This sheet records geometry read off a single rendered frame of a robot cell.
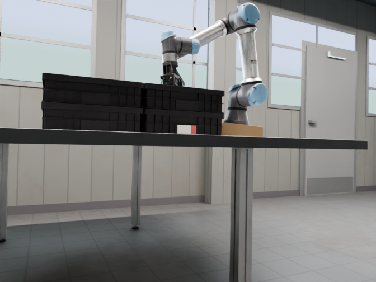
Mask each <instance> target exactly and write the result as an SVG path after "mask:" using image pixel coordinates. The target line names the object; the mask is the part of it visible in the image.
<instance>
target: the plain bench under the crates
mask: <svg viewBox="0 0 376 282"><path fill-rule="evenodd" d="M9 144H64V145H128V146H133V157H132V184H131V225H132V226H133V227H132V229H139V227H138V226H137V225H140V200H141V172H142V146H161V147H227V148H232V165H231V233H230V268H229V282H251V280H252V207H253V148H291V149H357V150H368V141H367V140H337V139H306V138H276V137H245V136H229V135H197V134H167V133H136V132H120V131H89V130H58V129H28V128H0V243H2V242H5V241H6V239H4V238H6V236H7V201H8V161H9Z"/></svg>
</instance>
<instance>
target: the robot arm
mask: <svg viewBox="0 0 376 282"><path fill-rule="evenodd" d="M259 19H260V11H259V9H258V8H257V7H256V6H255V5H254V4H253V3H245V4H242V5H240V6H239V7H238V8H236V9H234V10H232V11H230V12H229V13H228V14H227V15H225V16H224V17H223V18H221V19H220V20H218V21H216V23H215V24H214V25H212V26H210V27H208V28H206V29H204V30H202V31H200V32H198V33H197V34H195V35H193V36H191V37H188V38H185V37H176V33H175V32H174V31H171V30H167V31H164V32H163V33H161V49H162V64H163V76H160V79H161V80H162V81H161V84H162V83H163V84H166V85H172V86H183V87H184V86H185V82H184V81H183V79H182V78H181V76H180V74H179V73H178V71H177V69H176V68H177V67H178V59H180V58H182V57H184V56H186V55H188V54H191V55H193V54H197V53H198V52H199V50H200V47H202V46H204V45H206V44H208V43H210V42H211V41H213V40H215V39H217V38H219V37H225V36H227V35H229V34H232V33H236V34H237V35H238V37H239V47H240V52H241V63H242V73H243V81H242V82H241V84H235V85H232V86H231V87H230V88H229V92H228V108H227V113H226V115H225V118H224V120H223V122H224V123H234V124H243V125H249V121H248V116H247V107H249V106H258V105H262V104H263V103H264V102H265V101H266V99H267V96H268V90H267V87H265V85H264V84H262V79H260V78H259V70H258V63H257V53H256V42H255V31H256V30H257V25H256V24H257V23H258V21H259Z"/></svg>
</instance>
